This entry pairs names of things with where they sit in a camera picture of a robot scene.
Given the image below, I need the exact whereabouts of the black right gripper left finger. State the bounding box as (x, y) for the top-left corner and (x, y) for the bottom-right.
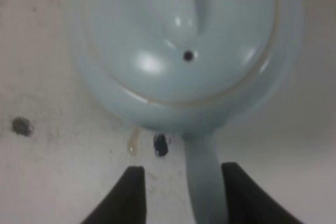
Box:
(82, 166), (146, 223)

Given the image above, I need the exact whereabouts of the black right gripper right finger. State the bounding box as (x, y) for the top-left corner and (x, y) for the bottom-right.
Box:
(221, 162), (301, 224)

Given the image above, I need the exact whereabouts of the pale blue porcelain teapot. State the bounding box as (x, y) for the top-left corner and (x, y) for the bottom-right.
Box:
(66, 0), (303, 223)

